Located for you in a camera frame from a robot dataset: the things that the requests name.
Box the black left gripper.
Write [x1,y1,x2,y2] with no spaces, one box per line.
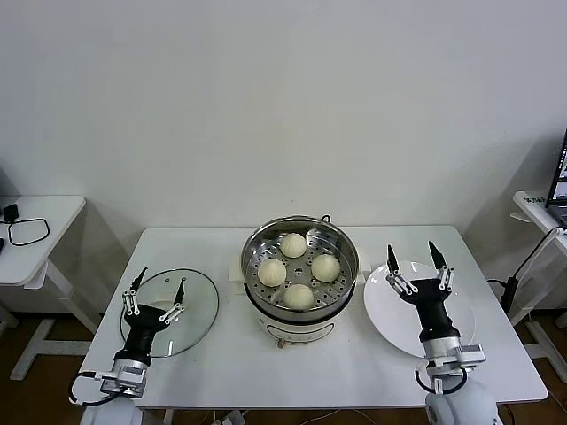
[114,267,186,365]

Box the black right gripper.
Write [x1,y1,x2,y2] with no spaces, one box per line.
[384,240,462,344]

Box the glass pot lid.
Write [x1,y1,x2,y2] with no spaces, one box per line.
[120,267,221,359]

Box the white steamed baozi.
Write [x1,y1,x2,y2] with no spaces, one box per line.
[257,259,288,288]
[279,233,307,259]
[283,284,315,311]
[311,254,342,283]

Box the perforated steel steamer basket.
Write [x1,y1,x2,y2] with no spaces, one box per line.
[240,215,359,321]

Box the white round plate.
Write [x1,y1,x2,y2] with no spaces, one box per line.
[362,260,478,359]

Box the black power adapter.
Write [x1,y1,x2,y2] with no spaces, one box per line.
[486,274,520,315]

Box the white side desk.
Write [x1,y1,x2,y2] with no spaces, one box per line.
[509,189,567,368]
[0,195,104,382]

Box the white power strip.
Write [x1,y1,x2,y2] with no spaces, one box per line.
[216,409,249,425]

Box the laptop with lit screen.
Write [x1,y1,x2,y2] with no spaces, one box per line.
[547,127,567,222]

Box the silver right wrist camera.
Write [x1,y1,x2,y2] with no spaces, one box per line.
[455,343,487,369]

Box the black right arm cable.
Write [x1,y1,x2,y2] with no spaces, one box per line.
[414,360,470,396]

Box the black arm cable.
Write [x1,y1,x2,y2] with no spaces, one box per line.
[414,360,470,396]
[67,371,117,407]

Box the white and black cable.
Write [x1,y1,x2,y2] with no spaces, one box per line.
[516,226,567,284]

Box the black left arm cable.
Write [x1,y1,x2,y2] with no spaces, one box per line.
[67,371,117,407]

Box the black looped cable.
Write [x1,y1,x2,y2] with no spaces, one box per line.
[7,217,50,247]

